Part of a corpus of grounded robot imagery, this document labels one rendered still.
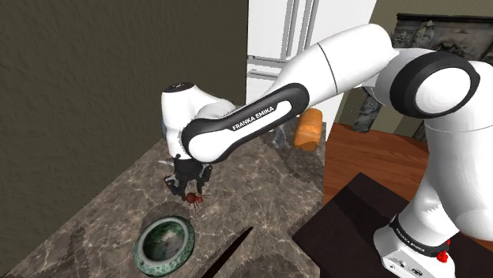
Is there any orange bread loaf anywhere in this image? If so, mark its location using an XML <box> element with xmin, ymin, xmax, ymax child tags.
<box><xmin>292</xmin><ymin>107</ymin><xmax>323</xmax><ymax>152</ymax></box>

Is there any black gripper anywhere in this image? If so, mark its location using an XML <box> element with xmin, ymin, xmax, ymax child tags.
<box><xmin>164</xmin><ymin>153</ymin><xmax>213</xmax><ymax>202</ymax></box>

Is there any dark robot stand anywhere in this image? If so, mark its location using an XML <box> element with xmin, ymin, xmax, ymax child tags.
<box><xmin>291</xmin><ymin>171</ymin><xmax>493</xmax><ymax>278</ymax></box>

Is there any red toy ant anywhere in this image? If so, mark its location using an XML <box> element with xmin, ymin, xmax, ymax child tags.
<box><xmin>185</xmin><ymin>193</ymin><xmax>209</xmax><ymax>209</ymax></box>

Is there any dark stone fireplace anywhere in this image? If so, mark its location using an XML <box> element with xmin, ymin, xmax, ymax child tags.
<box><xmin>352</xmin><ymin>13</ymin><xmax>493</xmax><ymax>144</ymax></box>

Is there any white refrigerator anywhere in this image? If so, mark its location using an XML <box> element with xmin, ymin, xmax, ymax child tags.
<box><xmin>245</xmin><ymin>0</ymin><xmax>378</xmax><ymax>141</ymax></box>

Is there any green ceramic bowl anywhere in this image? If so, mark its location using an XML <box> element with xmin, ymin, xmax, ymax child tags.
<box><xmin>133</xmin><ymin>215</ymin><xmax>196</xmax><ymax>278</ymax></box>

